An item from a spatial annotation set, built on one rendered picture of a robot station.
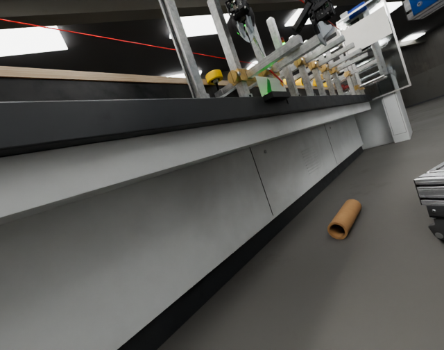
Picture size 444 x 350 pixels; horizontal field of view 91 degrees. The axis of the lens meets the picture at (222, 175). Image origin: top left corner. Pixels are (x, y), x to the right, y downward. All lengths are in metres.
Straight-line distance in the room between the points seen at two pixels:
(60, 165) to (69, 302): 0.37
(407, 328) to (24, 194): 0.83
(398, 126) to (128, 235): 3.38
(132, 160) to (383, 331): 0.71
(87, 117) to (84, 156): 0.08
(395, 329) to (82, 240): 0.80
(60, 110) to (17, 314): 0.46
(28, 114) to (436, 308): 0.94
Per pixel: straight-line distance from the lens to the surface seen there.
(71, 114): 0.53
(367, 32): 3.70
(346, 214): 1.18
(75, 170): 0.53
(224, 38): 1.05
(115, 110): 0.56
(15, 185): 0.52
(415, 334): 0.72
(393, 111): 3.60
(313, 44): 1.16
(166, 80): 1.00
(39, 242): 0.71
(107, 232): 0.74
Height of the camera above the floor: 0.48
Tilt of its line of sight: 3 degrees down
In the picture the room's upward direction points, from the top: 19 degrees counter-clockwise
